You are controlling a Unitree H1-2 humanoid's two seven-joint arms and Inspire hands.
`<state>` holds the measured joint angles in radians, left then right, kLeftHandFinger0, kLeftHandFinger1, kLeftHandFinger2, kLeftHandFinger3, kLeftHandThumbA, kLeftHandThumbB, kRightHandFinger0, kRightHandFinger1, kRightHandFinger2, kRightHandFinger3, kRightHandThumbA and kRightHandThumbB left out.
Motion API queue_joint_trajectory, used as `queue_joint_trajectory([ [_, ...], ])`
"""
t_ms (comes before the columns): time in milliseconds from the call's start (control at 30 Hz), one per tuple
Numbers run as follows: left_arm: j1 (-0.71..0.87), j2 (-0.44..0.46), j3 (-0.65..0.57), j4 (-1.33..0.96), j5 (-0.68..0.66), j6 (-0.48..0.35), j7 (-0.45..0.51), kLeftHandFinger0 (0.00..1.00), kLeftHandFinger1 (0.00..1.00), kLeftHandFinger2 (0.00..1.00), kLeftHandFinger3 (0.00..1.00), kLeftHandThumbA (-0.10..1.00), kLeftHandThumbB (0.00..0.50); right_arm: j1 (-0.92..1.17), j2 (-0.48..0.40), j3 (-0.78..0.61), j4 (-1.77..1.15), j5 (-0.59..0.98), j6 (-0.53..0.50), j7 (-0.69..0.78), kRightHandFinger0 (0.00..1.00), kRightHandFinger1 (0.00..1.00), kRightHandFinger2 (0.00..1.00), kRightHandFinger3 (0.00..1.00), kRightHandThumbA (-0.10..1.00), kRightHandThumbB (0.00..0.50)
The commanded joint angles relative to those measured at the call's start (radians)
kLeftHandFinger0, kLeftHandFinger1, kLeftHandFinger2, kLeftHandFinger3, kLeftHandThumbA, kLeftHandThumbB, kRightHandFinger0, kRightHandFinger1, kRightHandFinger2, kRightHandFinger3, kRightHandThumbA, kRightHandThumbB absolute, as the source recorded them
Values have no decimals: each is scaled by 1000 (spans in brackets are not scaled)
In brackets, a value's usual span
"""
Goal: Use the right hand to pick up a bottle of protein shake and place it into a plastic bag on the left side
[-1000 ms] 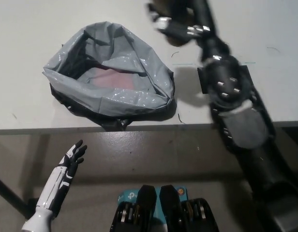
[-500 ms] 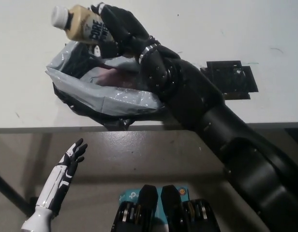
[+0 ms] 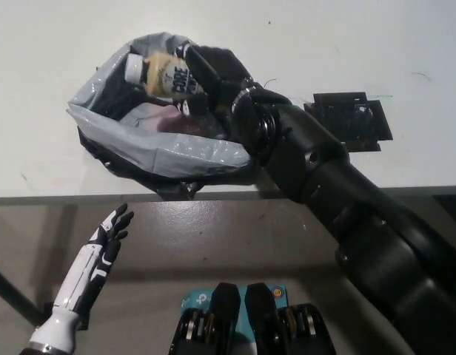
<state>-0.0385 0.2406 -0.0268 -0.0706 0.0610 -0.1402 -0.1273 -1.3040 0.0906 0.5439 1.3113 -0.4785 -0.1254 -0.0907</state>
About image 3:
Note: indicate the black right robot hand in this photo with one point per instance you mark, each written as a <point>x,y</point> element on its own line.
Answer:
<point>222,79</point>

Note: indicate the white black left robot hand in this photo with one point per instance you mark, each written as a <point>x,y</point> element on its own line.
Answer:
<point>85,273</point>

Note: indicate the beige protein shake bottle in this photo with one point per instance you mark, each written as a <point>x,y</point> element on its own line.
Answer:
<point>165,75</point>

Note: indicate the red item inside bag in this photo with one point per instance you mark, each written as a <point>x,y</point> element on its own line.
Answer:
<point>167,118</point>

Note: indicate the grey plastic bag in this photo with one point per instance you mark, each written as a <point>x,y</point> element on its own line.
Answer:
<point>169,148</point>

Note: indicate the black table leg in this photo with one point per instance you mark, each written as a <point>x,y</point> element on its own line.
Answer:
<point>13,292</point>

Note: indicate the black tape patch square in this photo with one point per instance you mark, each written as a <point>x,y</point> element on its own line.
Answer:
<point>361,125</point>

